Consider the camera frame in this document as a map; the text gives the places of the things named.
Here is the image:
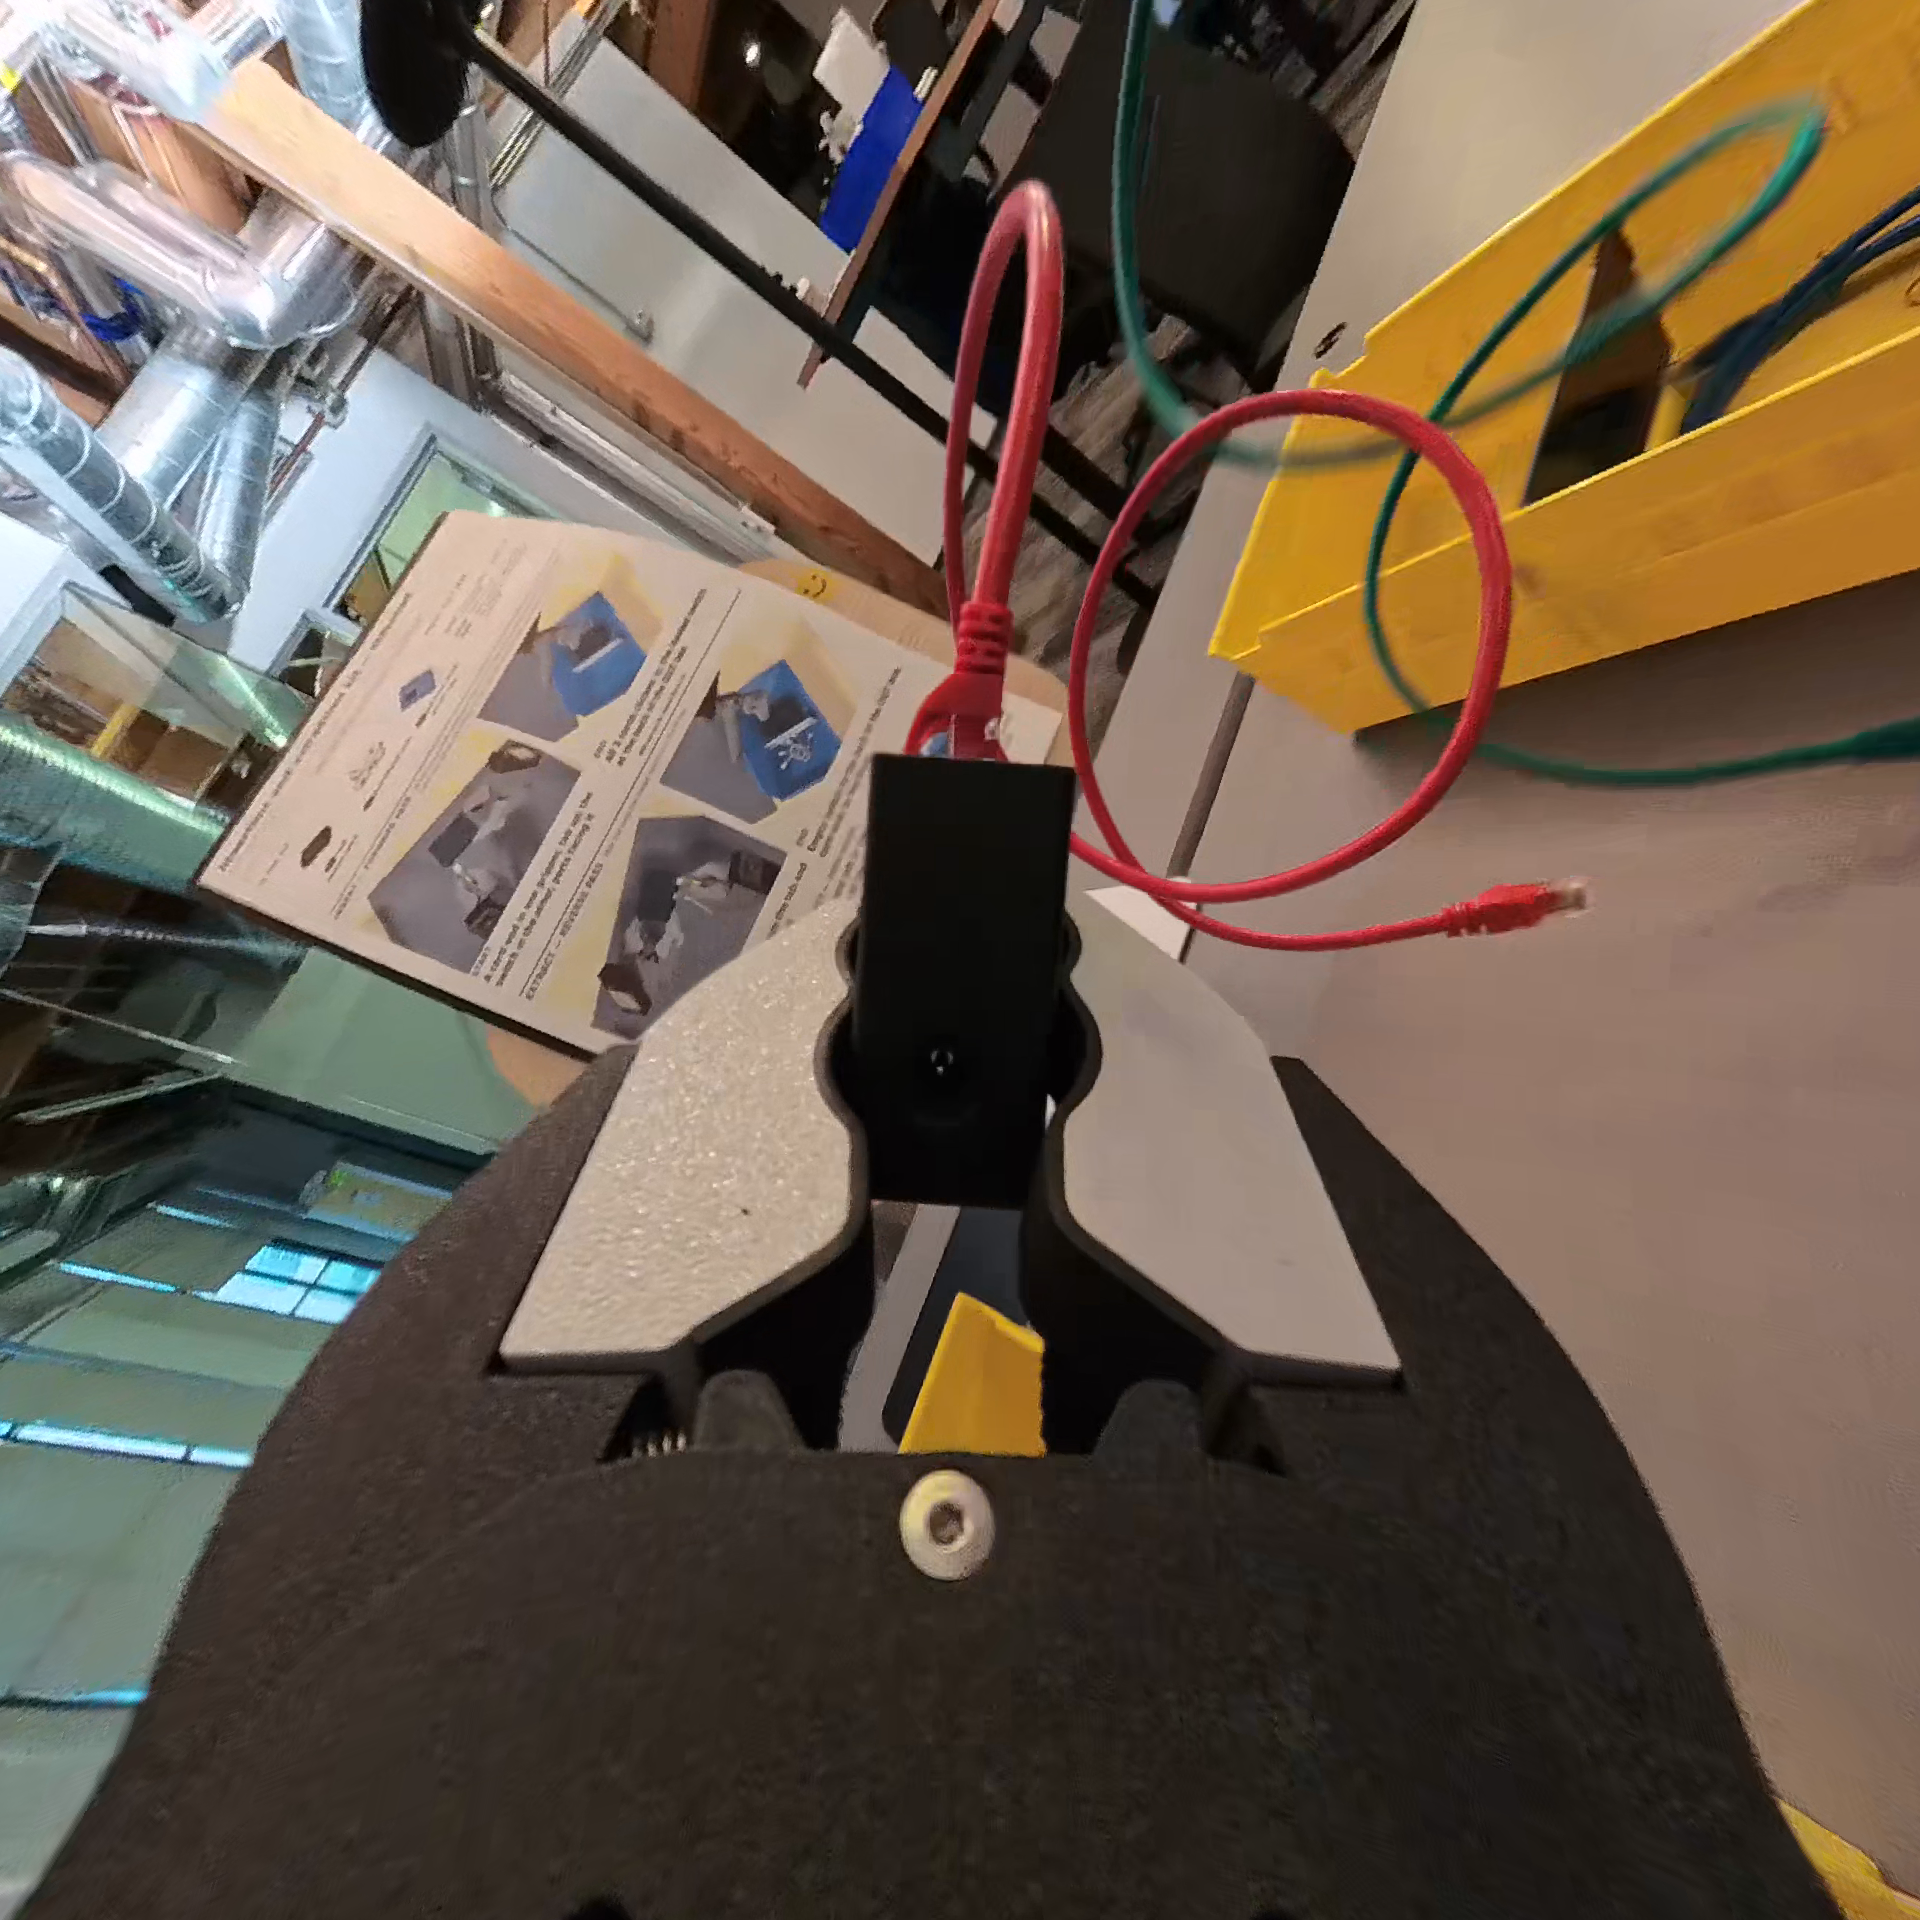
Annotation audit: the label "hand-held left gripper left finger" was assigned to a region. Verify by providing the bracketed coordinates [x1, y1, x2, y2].
[498, 903, 878, 1374]

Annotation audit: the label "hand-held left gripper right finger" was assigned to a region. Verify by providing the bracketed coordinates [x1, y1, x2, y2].
[1030, 948, 1408, 1384]

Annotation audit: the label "yellow plastic bin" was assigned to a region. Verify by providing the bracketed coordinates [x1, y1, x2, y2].
[896, 1293, 1920, 1920]
[1208, 0, 1920, 736]

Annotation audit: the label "green ethernet cable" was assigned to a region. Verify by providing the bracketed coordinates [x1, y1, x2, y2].
[1110, 0, 1920, 793]

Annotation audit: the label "red ethernet cable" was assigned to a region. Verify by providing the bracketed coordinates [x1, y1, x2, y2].
[902, 181, 1589, 953]

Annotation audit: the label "blue ethernet cable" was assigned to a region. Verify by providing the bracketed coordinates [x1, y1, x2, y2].
[1678, 192, 1920, 440]

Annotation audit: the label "printed instruction sheet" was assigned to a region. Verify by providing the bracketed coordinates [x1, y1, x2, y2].
[194, 510, 1070, 1057]

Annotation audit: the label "brown backing board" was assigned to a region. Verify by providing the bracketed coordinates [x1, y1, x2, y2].
[480, 555, 1086, 1115]

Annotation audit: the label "wooden beam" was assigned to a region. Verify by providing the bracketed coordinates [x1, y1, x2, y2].
[191, 56, 951, 619]

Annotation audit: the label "black pole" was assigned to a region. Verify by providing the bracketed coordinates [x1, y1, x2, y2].
[450, 28, 1160, 605]

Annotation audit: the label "black chair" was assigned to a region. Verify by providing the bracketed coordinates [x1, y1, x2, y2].
[1030, 56, 1356, 395]

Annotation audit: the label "wooden top desk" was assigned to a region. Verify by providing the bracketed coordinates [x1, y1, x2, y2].
[791, 0, 1160, 605]

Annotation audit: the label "blue box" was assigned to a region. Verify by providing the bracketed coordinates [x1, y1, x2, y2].
[813, 64, 927, 255]

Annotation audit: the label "black round object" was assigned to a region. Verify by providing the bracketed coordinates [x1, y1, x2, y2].
[356, 0, 485, 152]

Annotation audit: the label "insulated silver pipes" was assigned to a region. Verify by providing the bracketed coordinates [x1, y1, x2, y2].
[0, 0, 376, 156]

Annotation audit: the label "spiral metal air duct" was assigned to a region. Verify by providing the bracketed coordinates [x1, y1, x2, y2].
[0, 352, 250, 627]

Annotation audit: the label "silver elbow duct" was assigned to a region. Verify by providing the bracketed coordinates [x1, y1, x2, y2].
[0, 147, 373, 360]

